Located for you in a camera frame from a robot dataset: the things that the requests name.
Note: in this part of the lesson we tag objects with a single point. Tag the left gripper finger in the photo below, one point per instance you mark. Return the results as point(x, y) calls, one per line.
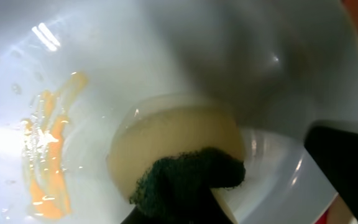
point(336, 154)

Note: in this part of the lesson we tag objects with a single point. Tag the green and yellow sponge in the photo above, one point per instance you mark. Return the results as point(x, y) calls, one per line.
point(167, 165)

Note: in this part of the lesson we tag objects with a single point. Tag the light blue plate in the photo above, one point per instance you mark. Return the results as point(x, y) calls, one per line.
point(278, 65)

